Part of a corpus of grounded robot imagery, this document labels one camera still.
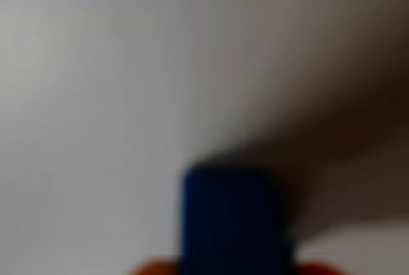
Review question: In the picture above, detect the small blue cube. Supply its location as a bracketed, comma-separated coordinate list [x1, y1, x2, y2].
[179, 159, 297, 275]

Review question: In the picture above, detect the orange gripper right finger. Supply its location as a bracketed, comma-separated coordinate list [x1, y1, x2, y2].
[295, 260, 350, 275]

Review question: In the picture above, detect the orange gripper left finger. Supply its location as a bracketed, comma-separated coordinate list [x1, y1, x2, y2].
[127, 256, 183, 275]

